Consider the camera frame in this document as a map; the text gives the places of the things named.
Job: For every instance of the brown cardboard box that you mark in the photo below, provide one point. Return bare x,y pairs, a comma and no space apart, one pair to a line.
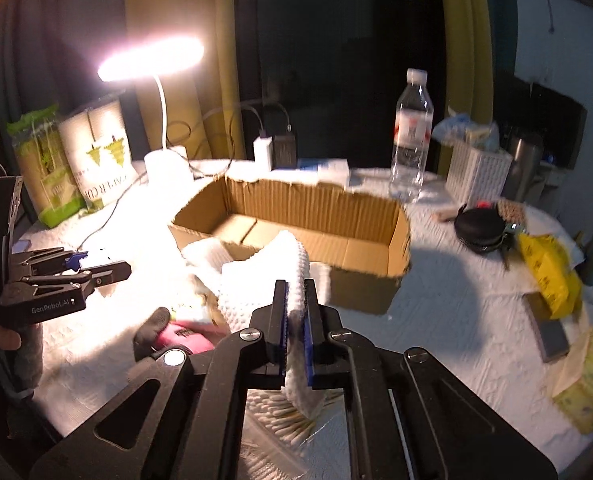
363,239

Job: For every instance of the white paper towel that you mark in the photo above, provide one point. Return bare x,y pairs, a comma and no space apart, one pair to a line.
206,258

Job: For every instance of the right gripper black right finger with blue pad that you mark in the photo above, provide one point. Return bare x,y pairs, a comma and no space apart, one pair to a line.
329,360

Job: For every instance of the white power strip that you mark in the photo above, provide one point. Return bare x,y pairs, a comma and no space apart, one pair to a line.
328,170

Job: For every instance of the black power adapter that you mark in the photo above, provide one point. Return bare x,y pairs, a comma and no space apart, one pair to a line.
284,151

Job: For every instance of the steel cup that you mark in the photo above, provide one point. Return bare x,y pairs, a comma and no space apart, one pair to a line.
527,154

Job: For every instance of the green snack bag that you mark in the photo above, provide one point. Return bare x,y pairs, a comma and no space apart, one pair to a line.
36,142

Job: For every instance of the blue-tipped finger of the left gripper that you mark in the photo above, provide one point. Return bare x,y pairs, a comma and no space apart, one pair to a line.
55,259

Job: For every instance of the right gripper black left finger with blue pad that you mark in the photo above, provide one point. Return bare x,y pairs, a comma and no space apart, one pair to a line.
270,352

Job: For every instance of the white desk lamp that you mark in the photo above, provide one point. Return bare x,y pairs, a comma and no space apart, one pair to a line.
155,59

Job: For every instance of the cotton swab bag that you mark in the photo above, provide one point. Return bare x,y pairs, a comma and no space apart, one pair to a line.
281,418

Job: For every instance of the left hand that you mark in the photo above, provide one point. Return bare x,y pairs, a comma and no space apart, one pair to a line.
9,340

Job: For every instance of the colourful patterned card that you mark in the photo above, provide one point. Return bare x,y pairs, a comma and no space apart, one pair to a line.
512,212

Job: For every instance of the paper cup package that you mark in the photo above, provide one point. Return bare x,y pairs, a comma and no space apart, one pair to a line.
95,143

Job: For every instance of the black round zipper pouch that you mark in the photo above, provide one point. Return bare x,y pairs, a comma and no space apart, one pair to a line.
481,230

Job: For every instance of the pink fluffy object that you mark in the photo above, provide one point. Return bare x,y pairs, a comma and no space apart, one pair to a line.
192,341

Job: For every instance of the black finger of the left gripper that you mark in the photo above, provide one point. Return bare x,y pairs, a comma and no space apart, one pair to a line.
96,276

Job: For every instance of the clear plastic water bottle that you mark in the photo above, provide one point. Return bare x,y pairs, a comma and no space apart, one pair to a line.
411,140

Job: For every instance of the yellow plastic bag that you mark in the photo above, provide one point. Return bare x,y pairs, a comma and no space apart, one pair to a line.
550,265

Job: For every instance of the grey dotted gloves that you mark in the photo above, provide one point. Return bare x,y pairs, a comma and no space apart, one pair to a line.
145,340

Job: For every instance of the dark phone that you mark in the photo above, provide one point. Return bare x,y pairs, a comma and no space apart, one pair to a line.
549,334

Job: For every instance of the white charger adapter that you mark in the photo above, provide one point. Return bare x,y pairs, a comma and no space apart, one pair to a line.
264,153

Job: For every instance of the yellow tissue pack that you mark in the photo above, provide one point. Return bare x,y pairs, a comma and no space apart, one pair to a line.
571,388

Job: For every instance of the white perforated plastic basket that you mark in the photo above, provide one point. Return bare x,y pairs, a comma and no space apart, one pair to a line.
475,175

